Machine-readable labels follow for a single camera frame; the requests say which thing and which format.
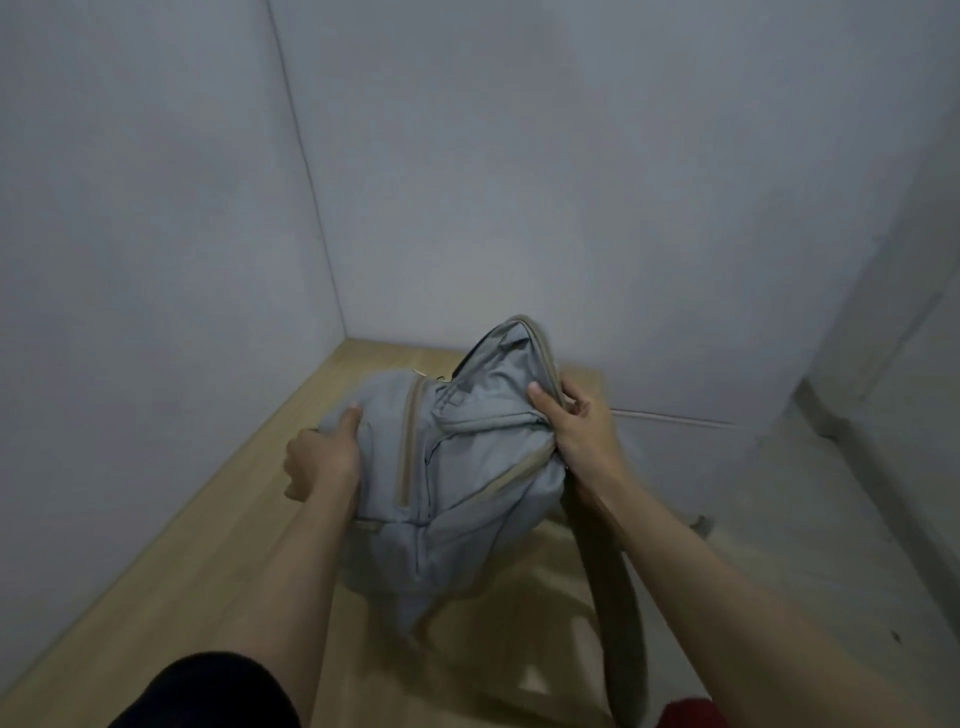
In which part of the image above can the person's right forearm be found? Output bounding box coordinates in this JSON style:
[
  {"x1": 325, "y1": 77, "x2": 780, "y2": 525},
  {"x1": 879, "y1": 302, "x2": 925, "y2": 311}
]
[{"x1": 577, "y1": 468, "x2": 939, "y2": 728}]

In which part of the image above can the red garment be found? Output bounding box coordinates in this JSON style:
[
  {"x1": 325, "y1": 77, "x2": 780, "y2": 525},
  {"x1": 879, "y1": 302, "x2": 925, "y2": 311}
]
[{"x1": 658, "y1": 697, "x2": 730, "y2": 728}]

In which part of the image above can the person's left hand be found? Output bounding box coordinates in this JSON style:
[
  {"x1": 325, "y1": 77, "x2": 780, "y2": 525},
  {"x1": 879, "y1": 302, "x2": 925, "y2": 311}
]
[{"x1": 283, "y1": 403, "x2": 364, "y2": 503}]

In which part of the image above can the grey fabric backpack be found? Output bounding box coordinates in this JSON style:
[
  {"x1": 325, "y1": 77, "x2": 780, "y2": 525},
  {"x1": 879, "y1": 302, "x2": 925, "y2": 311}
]
[{"x1": 321, "y1": 315, "x2": 648, "y2": 725}]

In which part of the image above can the black sleeve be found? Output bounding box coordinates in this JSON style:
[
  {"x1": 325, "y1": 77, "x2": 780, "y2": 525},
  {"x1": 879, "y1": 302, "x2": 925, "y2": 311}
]
[{"x1": 108, "y1": 651, "x2": 303, "y2": 728}]

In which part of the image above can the person's right hand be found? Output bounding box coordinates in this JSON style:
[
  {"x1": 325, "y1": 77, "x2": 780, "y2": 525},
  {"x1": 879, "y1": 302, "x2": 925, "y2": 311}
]
[{"x1": 528, "y1": 377, "x2": 633, "y2": 504}]

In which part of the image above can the person's left forearm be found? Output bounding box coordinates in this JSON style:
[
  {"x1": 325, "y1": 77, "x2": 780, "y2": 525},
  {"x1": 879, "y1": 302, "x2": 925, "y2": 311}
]
[{"x1": 196, "y1": 466, "x2": 363, "y2": 728}]

